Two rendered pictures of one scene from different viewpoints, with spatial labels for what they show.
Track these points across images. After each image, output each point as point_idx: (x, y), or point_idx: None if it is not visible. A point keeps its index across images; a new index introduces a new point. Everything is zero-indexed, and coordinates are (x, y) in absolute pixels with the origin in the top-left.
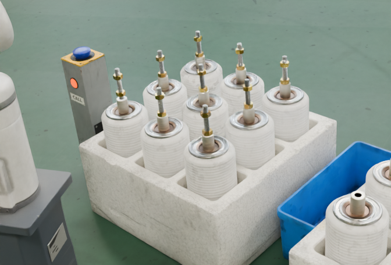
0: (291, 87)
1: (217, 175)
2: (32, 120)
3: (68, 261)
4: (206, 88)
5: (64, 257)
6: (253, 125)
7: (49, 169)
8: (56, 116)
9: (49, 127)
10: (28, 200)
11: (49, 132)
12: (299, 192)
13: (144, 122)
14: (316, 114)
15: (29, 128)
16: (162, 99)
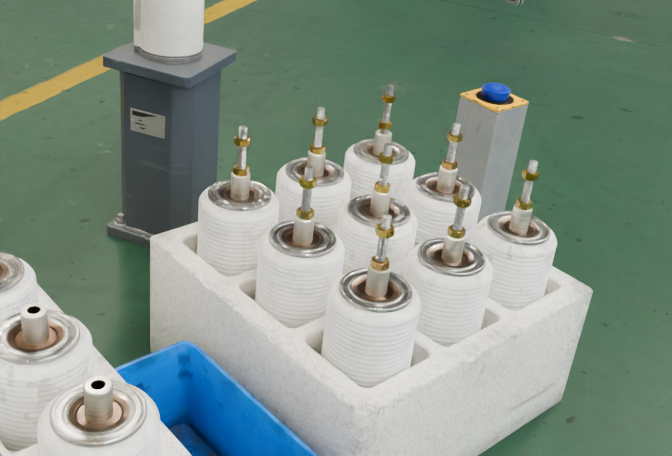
0: (402, 301)
1: (198, 218)
2: (610, 231)
3: (156, 160)
4: (378, 187)
5: (151, 149)
6: (279, 237)
7: (202, 69)
8: (622, 250)
9: (588, 243)
10: (145, 54)
11: (574, 242)
12: (222, 375)
13: (361, 175)
14: (398, 393)
15: (586, 228)
16: (314, 124)
